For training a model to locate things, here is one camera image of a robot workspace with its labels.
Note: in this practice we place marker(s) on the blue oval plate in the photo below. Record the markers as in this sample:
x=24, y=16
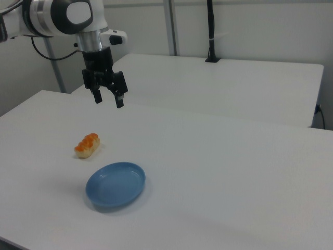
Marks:
x=115, y=184

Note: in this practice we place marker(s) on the grey metal frame post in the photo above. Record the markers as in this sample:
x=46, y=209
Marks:
x=56, y=65

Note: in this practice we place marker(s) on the orange-topped bread roll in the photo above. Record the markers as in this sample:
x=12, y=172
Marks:
x=87, y=145

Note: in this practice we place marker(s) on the black camera pole with base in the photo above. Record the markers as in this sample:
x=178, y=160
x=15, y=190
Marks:
x=212, y=34

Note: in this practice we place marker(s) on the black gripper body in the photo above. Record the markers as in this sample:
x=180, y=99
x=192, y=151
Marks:
x=100, y=67

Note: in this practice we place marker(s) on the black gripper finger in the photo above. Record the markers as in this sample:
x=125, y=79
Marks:
x=119, y=101
x=98, y=97

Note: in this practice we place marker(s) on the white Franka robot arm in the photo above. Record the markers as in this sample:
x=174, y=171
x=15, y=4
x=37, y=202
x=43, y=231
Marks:
x=52, y=15

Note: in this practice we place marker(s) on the grey aluminium wall profile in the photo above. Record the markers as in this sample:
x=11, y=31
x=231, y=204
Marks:
x=171, y=27

